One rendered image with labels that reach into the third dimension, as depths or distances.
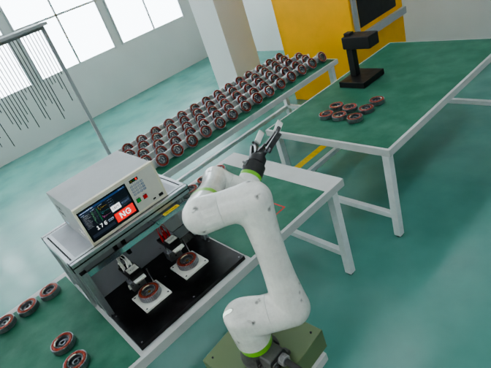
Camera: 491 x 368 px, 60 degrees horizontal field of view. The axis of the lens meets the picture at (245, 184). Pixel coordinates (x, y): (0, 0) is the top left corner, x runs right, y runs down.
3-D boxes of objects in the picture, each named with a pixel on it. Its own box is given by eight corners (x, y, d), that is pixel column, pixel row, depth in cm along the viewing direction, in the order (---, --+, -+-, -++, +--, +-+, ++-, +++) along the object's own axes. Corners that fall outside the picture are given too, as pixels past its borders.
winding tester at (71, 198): (167, 194, 216) (151, 161, 206) (93, 246, 195) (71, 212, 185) (133, 179, 244) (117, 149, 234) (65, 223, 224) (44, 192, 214)
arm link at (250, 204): (318, 329, 137) (267, 182, 121) (269, 342, 139) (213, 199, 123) (312, 305, 149) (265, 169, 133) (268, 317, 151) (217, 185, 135)
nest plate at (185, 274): (209, 261, 217) (207, 259, 216) (186, 280, 210) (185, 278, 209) (192, 252, 228) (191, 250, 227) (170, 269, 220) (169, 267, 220)
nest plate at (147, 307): (172, 292, 205) (171, 290, 205) (147, 313, 198) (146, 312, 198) (156, 280, 216) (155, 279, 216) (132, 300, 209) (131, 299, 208)
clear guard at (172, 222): (221, 215, 205) (218, 205, 202) (183, 245, 194) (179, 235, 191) (185, 199, 229) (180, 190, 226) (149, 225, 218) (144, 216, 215)
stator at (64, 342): (79, 333, 204) (75, 328, 202) (72, 353, 194) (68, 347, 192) (58, 339, 205) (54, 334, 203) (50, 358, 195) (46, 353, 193)
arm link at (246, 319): (283, 351, 144) (266, 315, 134) (239, 362, 146) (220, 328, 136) (278, 320, 155) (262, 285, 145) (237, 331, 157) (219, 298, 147)
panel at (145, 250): (193, 228, 247) (173, 186, 232) (95, 304, 215) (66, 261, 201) (192, 227, 247) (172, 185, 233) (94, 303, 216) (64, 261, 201)
